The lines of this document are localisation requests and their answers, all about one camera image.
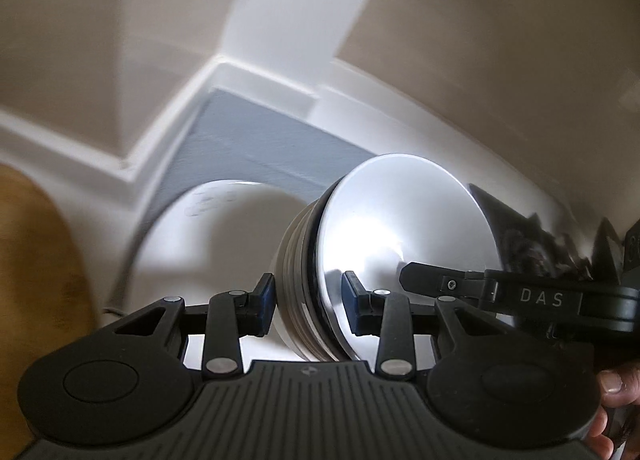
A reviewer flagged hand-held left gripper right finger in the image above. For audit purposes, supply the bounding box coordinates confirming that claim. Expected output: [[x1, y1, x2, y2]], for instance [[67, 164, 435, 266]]
[[341, 271, 501, 380]]

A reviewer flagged white bowl blue pattern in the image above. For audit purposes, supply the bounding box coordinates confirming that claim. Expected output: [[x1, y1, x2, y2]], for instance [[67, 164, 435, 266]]
[[314, 154, 501, 363]]

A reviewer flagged oval white floral plate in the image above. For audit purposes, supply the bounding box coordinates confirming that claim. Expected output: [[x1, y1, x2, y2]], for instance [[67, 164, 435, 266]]
[[112, 180, 311, 371]]

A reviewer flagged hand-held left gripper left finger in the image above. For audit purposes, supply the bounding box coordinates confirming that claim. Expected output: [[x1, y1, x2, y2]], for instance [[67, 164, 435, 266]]
[[112, 274, 275, 375]]

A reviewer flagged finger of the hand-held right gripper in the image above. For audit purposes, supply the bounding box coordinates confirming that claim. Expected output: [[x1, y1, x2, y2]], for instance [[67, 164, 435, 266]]
[[397, 261, 489, 299]]

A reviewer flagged person's right hand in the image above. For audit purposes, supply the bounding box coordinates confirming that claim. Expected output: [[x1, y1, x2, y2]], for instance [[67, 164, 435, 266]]
[[587, 360, 640, 460]]

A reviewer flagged wooden cutting board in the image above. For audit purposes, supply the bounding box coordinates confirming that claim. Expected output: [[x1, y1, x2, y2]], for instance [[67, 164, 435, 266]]
[[0, 162, 98, 460]]

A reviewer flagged grey dish mat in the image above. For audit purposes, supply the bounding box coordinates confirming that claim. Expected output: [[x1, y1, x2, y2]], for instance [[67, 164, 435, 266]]
[[135, 87, 381, 221]]

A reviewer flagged black glass gas hob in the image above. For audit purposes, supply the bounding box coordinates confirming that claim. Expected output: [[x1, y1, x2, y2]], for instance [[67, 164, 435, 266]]
[[467, 182, 626, 281]]

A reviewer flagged stack of cream bowls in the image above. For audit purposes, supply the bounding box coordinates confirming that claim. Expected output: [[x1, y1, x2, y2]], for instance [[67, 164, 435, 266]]
[[275, 200, 331, 363]]

